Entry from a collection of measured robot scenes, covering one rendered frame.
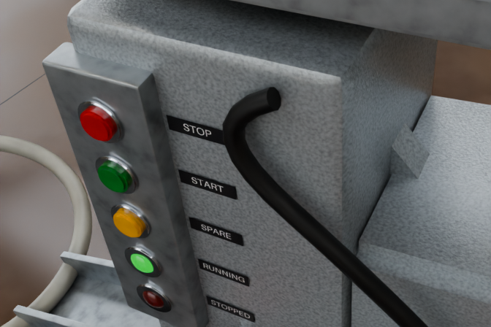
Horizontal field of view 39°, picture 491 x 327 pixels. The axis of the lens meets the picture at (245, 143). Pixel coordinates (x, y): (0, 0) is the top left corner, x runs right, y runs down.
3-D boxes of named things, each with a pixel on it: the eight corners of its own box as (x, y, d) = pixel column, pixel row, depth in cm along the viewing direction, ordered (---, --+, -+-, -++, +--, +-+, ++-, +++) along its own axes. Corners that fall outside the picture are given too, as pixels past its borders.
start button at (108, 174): (137, 188, 51) (130, 163, 49) (129, 198, 50) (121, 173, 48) (109, 179, 52) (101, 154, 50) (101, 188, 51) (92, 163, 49)
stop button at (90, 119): (123, 137, 47) (114, 108, 46) (114, 147, 47) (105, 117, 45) (93, 128, 48) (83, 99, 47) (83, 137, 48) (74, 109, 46)
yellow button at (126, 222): (150, 233, 54) (143, 211, 52) (142, 243, 54) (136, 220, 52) (123, 223, 55) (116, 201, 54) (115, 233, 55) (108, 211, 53)
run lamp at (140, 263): (162, 268, 58) (157, 250, 56) (153, 280, 57) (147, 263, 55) (139, 259, 59) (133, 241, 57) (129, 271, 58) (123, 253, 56)
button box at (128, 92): (215, 314, 63) (161, 63, 44) (200, 338, 62) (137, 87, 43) (143, 285, 66) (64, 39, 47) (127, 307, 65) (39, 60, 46)
